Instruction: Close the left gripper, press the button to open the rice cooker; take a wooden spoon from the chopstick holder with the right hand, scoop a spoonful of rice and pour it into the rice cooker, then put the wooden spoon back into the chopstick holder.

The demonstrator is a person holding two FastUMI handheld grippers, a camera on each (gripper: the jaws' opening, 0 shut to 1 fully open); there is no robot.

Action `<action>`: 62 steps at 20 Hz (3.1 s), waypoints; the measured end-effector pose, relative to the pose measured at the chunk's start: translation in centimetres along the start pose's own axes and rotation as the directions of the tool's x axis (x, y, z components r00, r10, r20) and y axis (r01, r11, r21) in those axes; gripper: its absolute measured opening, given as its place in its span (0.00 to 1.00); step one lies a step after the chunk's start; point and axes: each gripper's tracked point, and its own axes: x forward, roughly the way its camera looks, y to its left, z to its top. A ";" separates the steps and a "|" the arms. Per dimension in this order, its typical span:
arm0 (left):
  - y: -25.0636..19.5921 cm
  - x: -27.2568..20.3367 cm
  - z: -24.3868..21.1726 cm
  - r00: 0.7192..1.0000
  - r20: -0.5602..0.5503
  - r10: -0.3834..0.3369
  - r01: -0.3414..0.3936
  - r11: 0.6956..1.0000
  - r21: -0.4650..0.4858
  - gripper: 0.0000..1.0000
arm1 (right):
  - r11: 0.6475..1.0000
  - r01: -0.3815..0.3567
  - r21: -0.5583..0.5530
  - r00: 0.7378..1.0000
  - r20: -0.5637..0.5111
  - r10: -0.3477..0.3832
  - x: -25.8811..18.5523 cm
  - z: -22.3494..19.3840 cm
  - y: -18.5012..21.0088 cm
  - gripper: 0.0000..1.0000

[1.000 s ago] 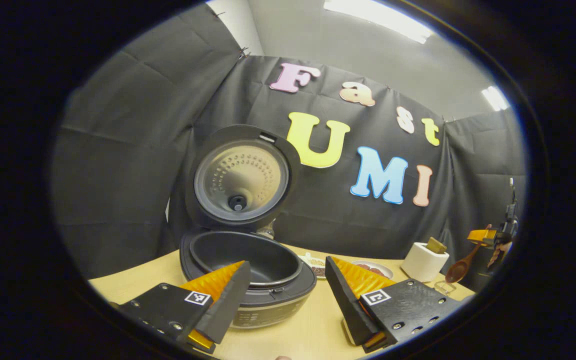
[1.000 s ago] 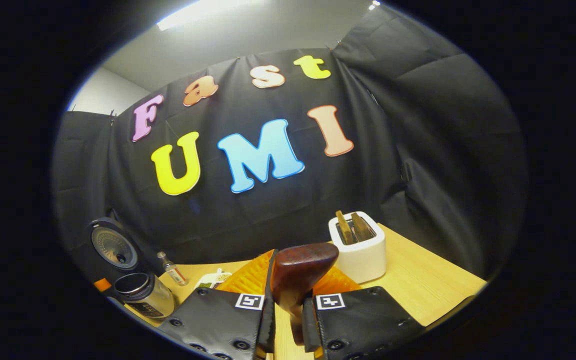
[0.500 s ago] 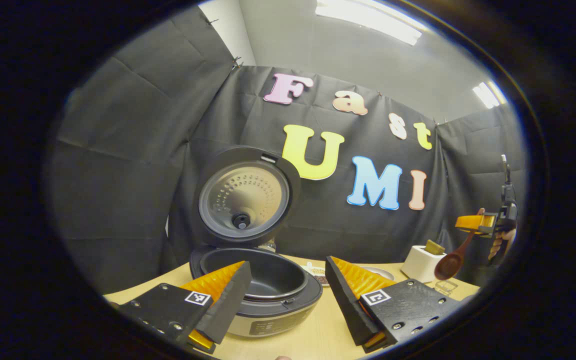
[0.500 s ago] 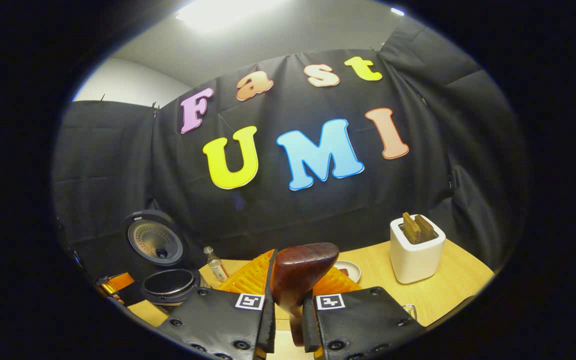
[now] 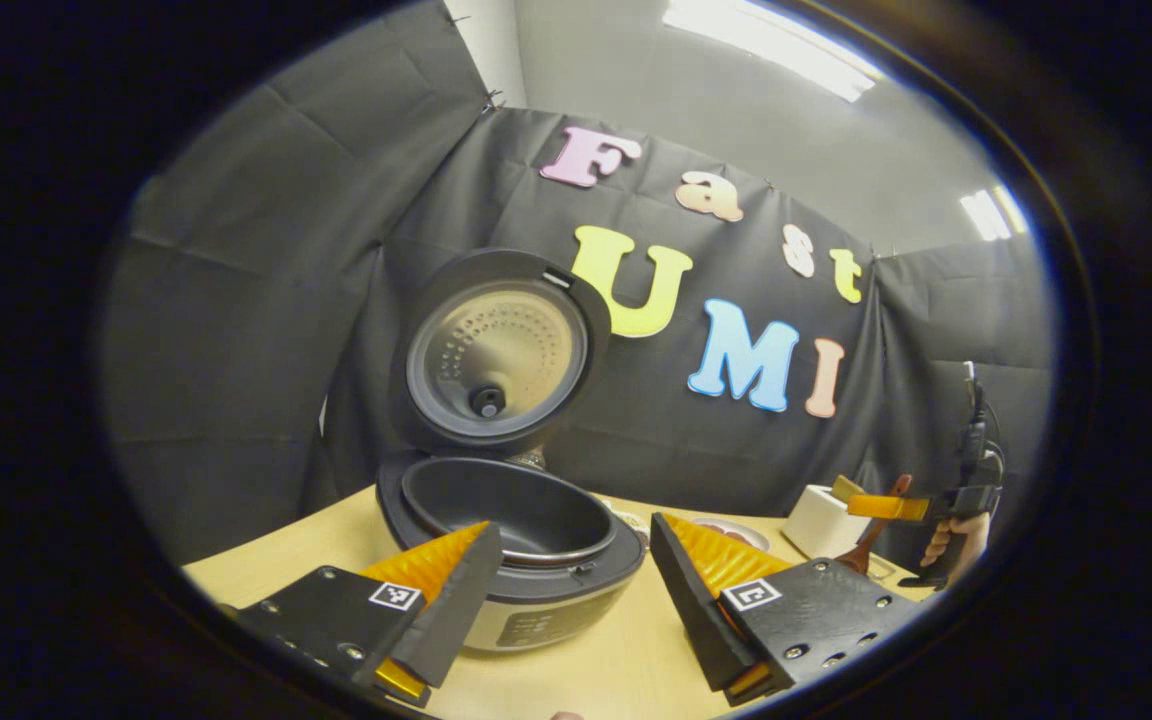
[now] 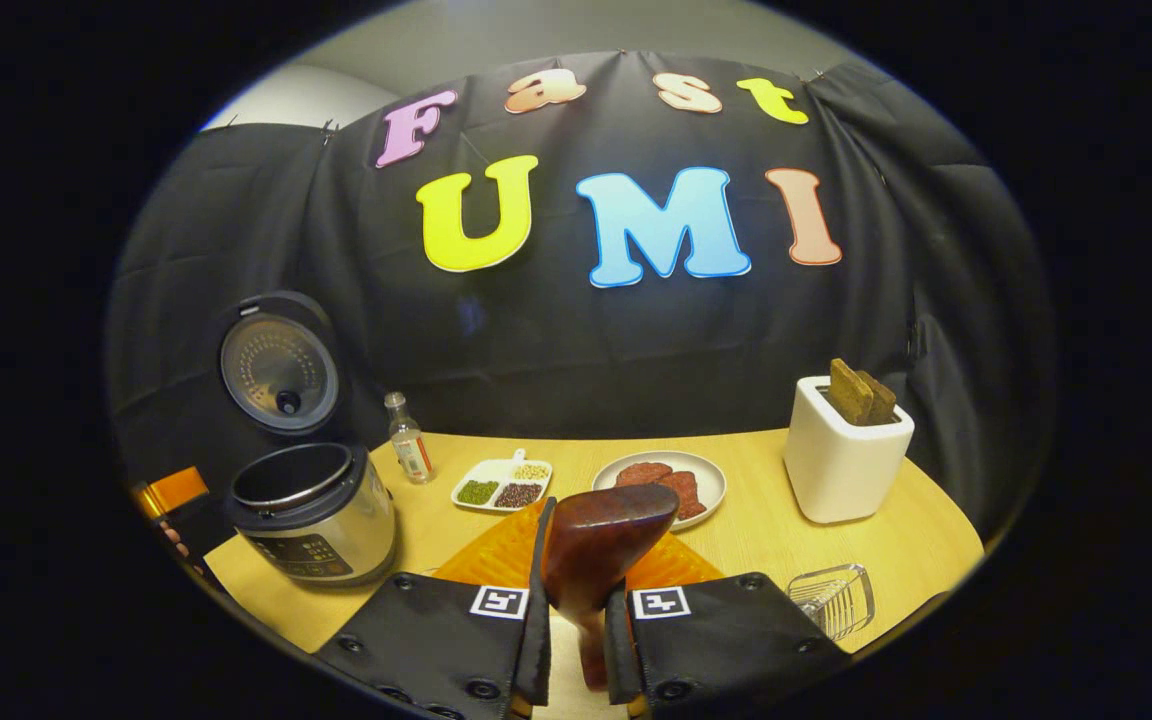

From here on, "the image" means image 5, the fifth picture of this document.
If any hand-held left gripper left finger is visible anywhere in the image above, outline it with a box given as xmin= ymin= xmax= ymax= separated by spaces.
xmin=221 ymin=520 xmax=505 ymax=709

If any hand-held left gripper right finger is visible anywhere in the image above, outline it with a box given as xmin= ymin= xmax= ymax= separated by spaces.
xmin=649 ymin=512 xmax=922 ymax=706

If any brown wooden spoon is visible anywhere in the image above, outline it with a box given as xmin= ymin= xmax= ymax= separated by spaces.
xmin=836 ymin=474 xmax=914 ymax=574

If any black and silver rice cooker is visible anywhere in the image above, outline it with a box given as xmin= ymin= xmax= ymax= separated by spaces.
xmin=376 ymin=248 xmax=649 ymax=653

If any white toaster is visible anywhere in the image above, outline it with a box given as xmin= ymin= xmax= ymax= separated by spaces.
xmin=781 ymin=475 xmax=874 ymax=561

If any white round plate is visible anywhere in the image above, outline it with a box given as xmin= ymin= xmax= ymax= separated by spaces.
xmin=691 ymin=517 xmax=770 ymax=553

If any small ceiling light panel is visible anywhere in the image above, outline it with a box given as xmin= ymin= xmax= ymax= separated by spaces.
xmin=958 ymin=185 xmax=1029 ymax=241

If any black backdrop cloth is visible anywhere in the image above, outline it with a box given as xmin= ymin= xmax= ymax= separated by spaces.
xmin=101 ymin=0 xmax=1057 ymax=566

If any large ceiling light panel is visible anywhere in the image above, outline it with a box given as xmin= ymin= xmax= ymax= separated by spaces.
xmin=661 ymin=0 xmax=887 ymax=103

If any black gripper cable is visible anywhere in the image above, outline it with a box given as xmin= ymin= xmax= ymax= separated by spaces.
xmin=976 ymin=385 xmax=1007 ymax=491

